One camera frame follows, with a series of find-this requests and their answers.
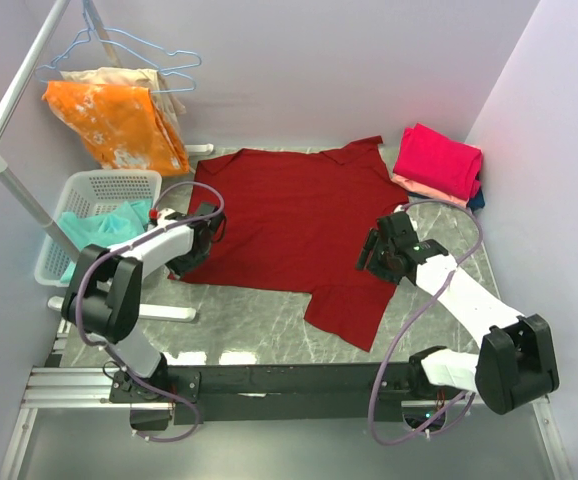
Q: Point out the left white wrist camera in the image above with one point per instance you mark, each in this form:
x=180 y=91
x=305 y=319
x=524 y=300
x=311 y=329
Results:
x=164 y=216

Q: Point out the white laundry basket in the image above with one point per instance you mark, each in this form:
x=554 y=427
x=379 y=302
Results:
x=106 y=206

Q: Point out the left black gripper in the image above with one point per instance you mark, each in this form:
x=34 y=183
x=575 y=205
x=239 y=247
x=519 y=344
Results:
x=178 y=268

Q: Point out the folded navy t shirt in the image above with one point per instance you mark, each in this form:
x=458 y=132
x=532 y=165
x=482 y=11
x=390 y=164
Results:
x=475 y=203

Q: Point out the beige cloth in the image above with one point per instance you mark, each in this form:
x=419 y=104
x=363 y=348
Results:
x=163 y=99

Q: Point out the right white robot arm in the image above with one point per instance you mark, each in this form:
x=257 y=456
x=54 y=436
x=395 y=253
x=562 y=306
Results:
x=516 y=362

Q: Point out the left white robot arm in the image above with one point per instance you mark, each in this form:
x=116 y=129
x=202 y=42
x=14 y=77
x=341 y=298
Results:
x=103 y=296

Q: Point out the aluminium frame rail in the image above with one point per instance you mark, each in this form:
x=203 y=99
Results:
x=319 y=421

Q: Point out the white clothes rack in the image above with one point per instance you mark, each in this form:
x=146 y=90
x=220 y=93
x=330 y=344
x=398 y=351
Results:
x=44 y=153

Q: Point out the teal t shirt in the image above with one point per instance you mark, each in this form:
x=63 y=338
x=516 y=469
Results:
x=122 y=224

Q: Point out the orange patterned cloth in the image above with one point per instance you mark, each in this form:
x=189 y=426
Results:
x=119 y=125

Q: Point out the folded pink t shirt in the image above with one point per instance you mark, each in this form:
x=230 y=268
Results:
x=433 y=159

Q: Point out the dark red t shirt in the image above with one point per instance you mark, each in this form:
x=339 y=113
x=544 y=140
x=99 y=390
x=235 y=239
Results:
x=296 y=222

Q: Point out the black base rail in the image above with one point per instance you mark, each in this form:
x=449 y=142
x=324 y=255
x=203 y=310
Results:
x=285 y=392

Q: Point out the folded salmon t shirt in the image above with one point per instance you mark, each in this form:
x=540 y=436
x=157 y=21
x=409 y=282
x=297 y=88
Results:
x=426 y=191

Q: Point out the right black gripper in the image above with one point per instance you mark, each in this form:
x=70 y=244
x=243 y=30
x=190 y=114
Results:
x=373 y=265

